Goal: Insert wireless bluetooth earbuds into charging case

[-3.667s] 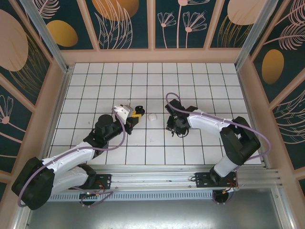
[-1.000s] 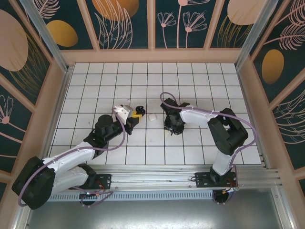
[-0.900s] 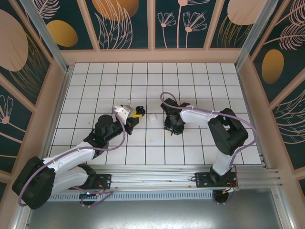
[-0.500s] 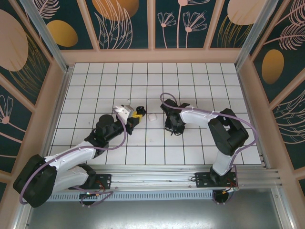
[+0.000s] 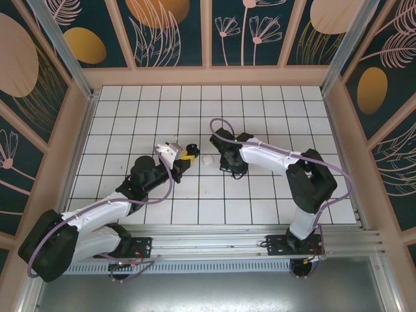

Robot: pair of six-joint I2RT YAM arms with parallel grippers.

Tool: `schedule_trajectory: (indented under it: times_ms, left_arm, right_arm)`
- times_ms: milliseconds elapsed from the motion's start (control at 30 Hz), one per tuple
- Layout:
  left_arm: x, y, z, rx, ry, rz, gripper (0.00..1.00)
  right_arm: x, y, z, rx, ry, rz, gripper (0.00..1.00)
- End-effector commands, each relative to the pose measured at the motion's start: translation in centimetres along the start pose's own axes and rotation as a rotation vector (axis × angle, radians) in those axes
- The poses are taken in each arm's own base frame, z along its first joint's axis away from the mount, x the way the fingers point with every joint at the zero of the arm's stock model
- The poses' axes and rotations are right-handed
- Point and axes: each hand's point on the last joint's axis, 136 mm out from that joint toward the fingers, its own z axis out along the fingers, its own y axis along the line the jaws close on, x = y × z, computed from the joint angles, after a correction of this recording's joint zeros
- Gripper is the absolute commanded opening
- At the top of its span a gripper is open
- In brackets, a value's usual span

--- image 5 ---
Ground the grey metal sheet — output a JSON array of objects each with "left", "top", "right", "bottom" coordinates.
[{"left": 32, "top": 256, "right": 396, "bottom": 312}]

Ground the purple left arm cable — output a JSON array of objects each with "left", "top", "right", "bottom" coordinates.
[{"left": 27, "top": 148, "right": 173, "bottom": 282}]

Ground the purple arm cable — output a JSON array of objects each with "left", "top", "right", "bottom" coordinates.
[
  {"left": 209, "top": 118, "right": 354, "bottom": 261},
  {"left": 27, "top": 148, "right": 173, "bottom": 282}
]

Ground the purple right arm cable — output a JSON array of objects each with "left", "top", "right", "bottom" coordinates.
[{"left": 209, "top": 118, "right": 354, "bottom": 261}]

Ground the aluminium side rail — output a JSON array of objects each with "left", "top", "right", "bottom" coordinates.
[
  {"left": 323, "top": 92, "right": 402, "bottom": 312},
  {"left": 19, "top": 94, "right": 98, "bottom": 312}
]

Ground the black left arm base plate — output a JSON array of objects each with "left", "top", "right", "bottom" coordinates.
[{"left": 93, "top": 236, "right": 153, "bottom": 260}]

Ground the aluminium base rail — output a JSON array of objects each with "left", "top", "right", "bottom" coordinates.
[{"left": 73, "top": 222, "right": 386, "bottom": 261}]

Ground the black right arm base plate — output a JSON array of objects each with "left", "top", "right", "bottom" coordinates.
[{"left": 266, "top": 233, "right": 326, "bottom": 257}]

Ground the grey slotted cable duct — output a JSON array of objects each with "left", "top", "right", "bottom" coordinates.
[{"left": 66, "top": 259, "right": 293, "bottom": 274}]

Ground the aluminium corner post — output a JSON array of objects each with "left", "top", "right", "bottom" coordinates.
[
  {"left": 25, "top": 0, "right": 100, "bottom": 102},
  {"left": 320, "top": 0, "right": 389, "bottom": 97}
]

